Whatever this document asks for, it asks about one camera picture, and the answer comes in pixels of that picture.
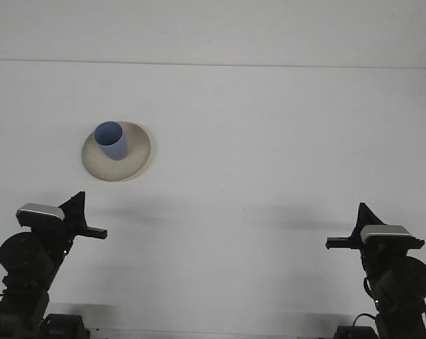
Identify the pale blue cup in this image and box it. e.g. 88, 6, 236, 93
93, 121, 129, 162

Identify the pale round plate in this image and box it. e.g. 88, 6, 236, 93
81, 120, 153, 183

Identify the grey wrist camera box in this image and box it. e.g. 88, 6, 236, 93
16, 203, 66, 227
360, 225, 414, 245

